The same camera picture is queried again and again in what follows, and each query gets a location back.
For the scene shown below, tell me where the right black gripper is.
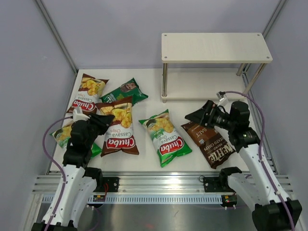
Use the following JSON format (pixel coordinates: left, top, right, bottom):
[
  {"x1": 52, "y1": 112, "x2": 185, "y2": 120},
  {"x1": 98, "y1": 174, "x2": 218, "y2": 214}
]
[{"x1": 185, "y1": 100, "x2": 236, "y2": 131}]

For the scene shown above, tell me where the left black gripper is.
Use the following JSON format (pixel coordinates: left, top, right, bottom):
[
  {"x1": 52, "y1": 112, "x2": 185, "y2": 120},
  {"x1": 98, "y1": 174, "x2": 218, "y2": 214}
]
[{"x1": 85, "y1": 112, "x2": 114, "y2": 147}]

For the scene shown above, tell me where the brown Chuba bag front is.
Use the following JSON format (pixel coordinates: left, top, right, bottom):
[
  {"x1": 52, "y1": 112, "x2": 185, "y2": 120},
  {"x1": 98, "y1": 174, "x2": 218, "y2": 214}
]
[{"x1": 96, "y1": 96, "x2": 139, "y2": 157}]

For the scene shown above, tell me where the brown chuba bag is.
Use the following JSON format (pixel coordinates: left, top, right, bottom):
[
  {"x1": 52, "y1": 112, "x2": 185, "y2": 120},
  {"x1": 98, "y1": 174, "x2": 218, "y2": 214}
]
[
  {"x1": 67, "y1": 74, "x2": 109, "y2": 115},
  {"x1": 96, "y1": 96, "x2": 139, "y2": 157}
]

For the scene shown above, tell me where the brown Chuba bag back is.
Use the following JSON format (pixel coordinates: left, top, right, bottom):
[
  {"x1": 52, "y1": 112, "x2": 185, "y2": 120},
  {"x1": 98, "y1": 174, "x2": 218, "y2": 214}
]
[{"x1": 67, "y1": 74, "x2": 109, "y2": 115}]

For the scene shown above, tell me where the brown Kettle chips bag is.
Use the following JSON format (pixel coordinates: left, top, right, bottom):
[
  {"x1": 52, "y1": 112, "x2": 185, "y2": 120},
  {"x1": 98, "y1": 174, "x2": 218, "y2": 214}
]
[{"x1": 181, "y1": 122, "x2": 235, "y2": 169}]

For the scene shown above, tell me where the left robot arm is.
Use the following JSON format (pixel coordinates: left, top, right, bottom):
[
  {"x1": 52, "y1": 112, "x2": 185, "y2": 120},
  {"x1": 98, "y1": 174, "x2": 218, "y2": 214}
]
[{"x1": 32, "y1": 114, "x2": 114, "y2": 231}]

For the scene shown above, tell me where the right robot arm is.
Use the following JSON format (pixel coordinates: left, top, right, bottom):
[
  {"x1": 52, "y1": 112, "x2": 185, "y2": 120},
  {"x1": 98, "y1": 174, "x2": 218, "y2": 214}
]
[{"x1": 185, "y1": 101, "x2": 302, "y2": 231}]

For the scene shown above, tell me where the dark green Real chips bag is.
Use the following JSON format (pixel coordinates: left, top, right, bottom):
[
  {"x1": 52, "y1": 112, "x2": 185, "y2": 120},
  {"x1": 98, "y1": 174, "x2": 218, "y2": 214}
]
[{"x1": 100, "y1": 78, "x2": 148, "y2": 106}]

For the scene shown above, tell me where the white two-tier shelf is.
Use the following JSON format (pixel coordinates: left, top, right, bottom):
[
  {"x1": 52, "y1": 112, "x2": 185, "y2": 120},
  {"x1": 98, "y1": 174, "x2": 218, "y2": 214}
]
[{"x1": 161, "y1": 33, "x2": 273, "y2": 103}]

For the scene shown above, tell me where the green Chuba bag centre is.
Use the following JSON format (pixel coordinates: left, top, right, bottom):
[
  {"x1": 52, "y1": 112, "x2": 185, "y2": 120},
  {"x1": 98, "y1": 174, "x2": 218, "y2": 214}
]
[{"x1": 139, "y1": 109, "x2": 192, "y2": 167}]

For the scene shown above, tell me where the green chuba bag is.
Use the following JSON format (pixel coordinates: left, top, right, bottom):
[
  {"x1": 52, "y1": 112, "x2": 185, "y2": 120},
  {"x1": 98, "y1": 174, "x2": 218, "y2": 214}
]
[
  {"x1": 50, "y1": 119, "x2": 102, "y2": 159},
  {"x1": 139, "y1": 109, "x2": 192, "y2": 167}
]

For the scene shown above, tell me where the green Chuba bag left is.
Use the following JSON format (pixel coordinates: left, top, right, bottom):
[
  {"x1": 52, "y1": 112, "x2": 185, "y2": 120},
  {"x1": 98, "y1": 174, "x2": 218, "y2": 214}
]
[{"x1": 50, "y1": 119, "x2": 102, "y2": 159}]

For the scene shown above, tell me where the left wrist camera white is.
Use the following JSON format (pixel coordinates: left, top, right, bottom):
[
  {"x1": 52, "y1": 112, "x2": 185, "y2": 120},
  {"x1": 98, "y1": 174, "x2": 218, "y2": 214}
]
[{"x1": 73, "y1": 107, "x2": 90, "y2": 122}]

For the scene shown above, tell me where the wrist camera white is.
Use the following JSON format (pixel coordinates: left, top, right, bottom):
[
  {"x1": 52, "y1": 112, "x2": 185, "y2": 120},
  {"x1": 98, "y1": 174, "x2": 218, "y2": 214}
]
[
  {"x1": 217, "y1": 91, "x2": 229, "y2": 106},
  {"x1": 73, "y1": 107, "x2": 90, "y2": 122}
]

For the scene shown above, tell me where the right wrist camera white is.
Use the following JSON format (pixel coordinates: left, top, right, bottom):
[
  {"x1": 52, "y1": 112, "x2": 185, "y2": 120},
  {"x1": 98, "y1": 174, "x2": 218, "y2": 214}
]
[{"x1": 217, "y1": 91, "x2": 229, "y2": 106}]

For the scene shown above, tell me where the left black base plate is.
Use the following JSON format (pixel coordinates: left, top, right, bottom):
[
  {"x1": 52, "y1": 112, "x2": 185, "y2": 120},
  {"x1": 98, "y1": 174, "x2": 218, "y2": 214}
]
[{"x1": 94, "y1": 177, "x2": 119, "y2": 193}]

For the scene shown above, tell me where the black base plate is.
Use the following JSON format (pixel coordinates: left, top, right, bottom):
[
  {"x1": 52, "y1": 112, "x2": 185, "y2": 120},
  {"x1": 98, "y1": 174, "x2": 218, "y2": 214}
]
[
  {"x1": 94, "y1": 177, "x2": 119, "y2": 193},
  {"x1": 199, "y1": 176, "x2": 235, "y2": 193}
]

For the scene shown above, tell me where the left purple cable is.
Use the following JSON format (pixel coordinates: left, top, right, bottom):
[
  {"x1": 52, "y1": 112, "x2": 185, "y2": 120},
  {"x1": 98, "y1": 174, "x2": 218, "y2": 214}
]
[{"x1": 42, "y1": 117, "x2": 73, "y2": 231}]

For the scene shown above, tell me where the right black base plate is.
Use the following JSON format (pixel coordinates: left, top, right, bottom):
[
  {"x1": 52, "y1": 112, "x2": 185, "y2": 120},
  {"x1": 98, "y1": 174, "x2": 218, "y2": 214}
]
[{"x1": 199, "y1": 176, "x2": 235, "y2": 193}]

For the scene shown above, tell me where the aluminium mounting rail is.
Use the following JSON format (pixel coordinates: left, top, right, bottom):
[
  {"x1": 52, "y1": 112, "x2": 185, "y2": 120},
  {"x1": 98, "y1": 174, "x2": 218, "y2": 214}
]
[{"x1": 32, "y1": 173, "x2": 295, "y2": 204}]

